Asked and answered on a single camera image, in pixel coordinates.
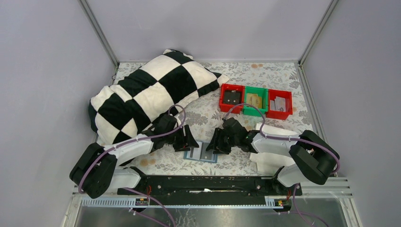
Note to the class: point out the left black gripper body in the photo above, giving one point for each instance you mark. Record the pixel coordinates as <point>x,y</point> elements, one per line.
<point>169,139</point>

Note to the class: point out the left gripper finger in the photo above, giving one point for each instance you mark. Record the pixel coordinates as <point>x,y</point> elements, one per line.
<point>179,142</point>
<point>189,141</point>

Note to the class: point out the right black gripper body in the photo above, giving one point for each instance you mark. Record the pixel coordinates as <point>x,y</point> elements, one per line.
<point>234,141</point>

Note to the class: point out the blue card holder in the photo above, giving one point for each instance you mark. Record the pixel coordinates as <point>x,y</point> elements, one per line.
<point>194,154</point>

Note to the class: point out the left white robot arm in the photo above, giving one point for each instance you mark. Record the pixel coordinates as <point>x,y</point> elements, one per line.
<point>99,168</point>

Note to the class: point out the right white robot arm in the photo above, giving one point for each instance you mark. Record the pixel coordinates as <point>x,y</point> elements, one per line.
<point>314,160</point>

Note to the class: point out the gold cards in bin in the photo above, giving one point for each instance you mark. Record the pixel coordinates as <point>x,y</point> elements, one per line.
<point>254,100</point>

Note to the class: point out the black cards in bin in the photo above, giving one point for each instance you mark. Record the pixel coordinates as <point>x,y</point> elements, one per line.
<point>232,97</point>

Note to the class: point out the white cards in bin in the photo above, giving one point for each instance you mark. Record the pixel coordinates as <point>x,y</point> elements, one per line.
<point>278,104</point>

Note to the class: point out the black white checkered pillow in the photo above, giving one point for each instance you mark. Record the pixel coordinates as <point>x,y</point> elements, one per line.
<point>121,111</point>

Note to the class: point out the white folded towel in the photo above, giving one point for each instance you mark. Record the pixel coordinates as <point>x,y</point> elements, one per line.
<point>267,163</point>

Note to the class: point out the green plastic bin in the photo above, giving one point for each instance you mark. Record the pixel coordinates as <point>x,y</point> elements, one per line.
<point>263,92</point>

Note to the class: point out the right red plastic bin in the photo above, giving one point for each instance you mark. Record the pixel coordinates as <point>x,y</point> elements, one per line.
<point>280,115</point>

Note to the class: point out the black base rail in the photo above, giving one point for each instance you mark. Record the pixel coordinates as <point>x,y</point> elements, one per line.
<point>195,188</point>

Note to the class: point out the grey slotted cable duct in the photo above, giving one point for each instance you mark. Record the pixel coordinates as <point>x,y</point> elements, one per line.
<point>141,202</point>

